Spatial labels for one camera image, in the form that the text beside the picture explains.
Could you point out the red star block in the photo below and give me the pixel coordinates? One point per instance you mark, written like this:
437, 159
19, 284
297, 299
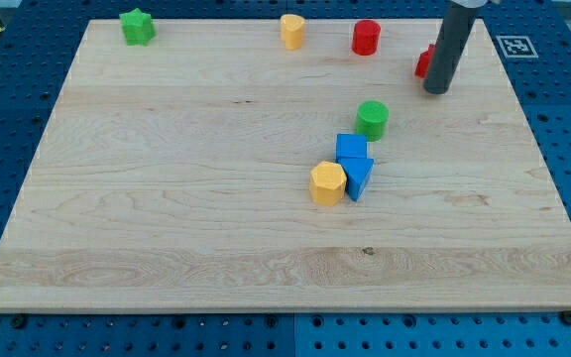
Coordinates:
423, 62

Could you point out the green star block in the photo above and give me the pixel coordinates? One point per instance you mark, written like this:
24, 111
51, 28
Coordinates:
137, 27

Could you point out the yellow hexagon block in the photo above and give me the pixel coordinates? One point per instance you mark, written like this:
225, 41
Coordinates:
327, 183

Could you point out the blue cube block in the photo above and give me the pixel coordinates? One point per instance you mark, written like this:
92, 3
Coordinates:
350, 146

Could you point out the blue triangle block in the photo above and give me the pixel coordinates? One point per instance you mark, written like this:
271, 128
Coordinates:
358, 172

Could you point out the wooden board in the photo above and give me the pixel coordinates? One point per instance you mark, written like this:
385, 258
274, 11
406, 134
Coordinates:
174, 178

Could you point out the green cylinder block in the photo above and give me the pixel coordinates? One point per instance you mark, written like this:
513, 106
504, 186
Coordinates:
371, 120

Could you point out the yellow heart block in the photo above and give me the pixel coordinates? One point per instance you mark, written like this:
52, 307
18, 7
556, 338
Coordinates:
292, 31

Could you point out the red cylinder block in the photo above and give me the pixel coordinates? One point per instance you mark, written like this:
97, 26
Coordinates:
365, 38

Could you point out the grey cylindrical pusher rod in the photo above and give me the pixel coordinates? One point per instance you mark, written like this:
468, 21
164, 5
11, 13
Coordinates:
453, 36

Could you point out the white fiducial marker tag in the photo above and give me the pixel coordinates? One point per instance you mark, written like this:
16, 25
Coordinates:
516, 47

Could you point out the black screw front left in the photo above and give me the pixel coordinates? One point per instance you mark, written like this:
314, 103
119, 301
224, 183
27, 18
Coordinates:
18, 321

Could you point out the black screw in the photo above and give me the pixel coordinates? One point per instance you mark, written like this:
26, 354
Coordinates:
565, 317
18, 321

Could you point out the black screw front right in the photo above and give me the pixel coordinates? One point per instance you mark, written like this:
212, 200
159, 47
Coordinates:
565, 317

